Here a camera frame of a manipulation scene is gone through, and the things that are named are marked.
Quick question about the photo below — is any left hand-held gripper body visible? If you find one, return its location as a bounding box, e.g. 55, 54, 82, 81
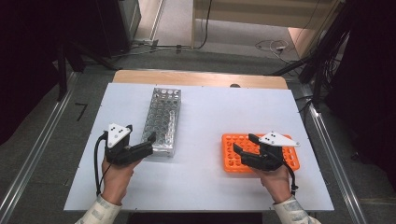
103, 122, 143, 166

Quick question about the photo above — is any light wooden furniture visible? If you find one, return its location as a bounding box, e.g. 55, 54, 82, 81
190, 0, 347, 60

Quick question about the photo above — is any white floor cable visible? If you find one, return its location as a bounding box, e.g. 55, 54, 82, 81
255, 38, 290, 64

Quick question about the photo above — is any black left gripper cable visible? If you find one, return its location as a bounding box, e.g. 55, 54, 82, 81
93, 130, 110, 197

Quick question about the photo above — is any metal test tube rack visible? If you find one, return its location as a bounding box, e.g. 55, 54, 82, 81
140, 87, 182, 158

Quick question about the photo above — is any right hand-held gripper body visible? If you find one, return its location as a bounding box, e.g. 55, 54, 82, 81
241, 131, 301, 173

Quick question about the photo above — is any person's left hand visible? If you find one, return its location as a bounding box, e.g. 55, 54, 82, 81
101, 155, 141, 206

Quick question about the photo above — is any grey floor cable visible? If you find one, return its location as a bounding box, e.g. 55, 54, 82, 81
111, 43, 194, 60

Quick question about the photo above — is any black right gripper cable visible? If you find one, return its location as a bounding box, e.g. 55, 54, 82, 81
274, 152, 300, 197

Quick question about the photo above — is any orange test tube rack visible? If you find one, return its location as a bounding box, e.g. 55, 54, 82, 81
220, 133, 301, 175

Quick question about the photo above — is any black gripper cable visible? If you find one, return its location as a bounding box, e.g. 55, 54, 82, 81
274, 152, 300, 197
93, 130, 110, 197

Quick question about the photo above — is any black metal stand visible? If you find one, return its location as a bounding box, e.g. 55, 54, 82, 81
269, 0, 353, 106
55, 40, 122, 102

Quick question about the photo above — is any black cable bundle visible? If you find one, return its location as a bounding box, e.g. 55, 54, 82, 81
321, 31, 349, 91

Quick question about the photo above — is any person's right hand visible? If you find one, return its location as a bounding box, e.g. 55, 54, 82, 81
251, 164, 295, 204

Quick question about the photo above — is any aluminium floor rail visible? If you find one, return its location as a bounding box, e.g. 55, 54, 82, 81
0, 72, 78, 216
306, 92, 370, 224

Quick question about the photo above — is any grey cabinet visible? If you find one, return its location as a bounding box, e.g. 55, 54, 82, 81
118, 0, 143, 45

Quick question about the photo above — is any black hanging cable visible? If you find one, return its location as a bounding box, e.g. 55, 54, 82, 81
191, 0, 214, 50

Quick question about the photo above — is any wooden table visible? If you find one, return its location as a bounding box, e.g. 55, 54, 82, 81
111, 69, 289, 91

